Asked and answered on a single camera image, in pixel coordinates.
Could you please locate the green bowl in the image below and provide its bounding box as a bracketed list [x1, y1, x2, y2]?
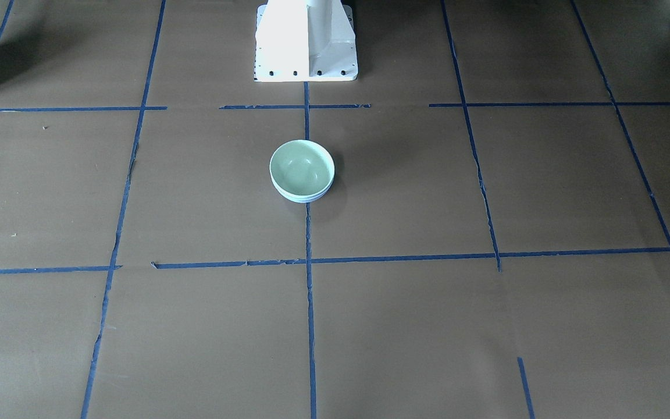
[269, 140, 336, 194]

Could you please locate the blue bowl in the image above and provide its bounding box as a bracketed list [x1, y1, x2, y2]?
[273, 182, 332, 204]

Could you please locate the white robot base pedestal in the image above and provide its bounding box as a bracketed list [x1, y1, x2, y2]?
[253, 1, 359, 83]

